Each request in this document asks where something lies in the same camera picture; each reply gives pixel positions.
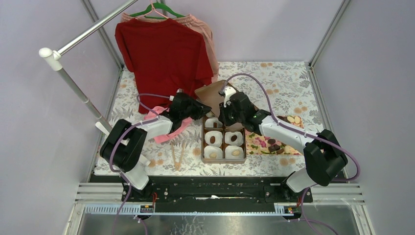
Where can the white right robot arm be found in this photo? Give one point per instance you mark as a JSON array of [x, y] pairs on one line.
[[323, 158]]

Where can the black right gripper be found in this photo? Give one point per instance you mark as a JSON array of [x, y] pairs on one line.
[[222, 118]]

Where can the beige pink garment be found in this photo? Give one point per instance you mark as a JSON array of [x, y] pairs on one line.
[[195, 24]]

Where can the floral chocolate tray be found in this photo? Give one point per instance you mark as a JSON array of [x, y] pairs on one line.
[[261, 145]]

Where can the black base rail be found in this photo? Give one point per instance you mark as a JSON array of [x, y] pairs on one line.
[[215, 194]]

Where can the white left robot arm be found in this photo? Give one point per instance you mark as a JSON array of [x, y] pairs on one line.
[[123, 146]]

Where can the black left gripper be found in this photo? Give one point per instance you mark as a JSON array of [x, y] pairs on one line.
[[200, 109]]

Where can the red t-shirt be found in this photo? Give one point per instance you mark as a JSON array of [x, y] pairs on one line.
[[164, 57]]

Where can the gold chocolate box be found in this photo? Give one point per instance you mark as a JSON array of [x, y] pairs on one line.
[[221, 145]]

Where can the gold box lid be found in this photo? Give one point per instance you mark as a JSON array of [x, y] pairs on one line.
[[209, 95]]

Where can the pink cloth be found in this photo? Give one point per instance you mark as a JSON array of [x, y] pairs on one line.
[[163, 138]]

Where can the green hanger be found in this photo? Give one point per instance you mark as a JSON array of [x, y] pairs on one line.
[[158, 8]]

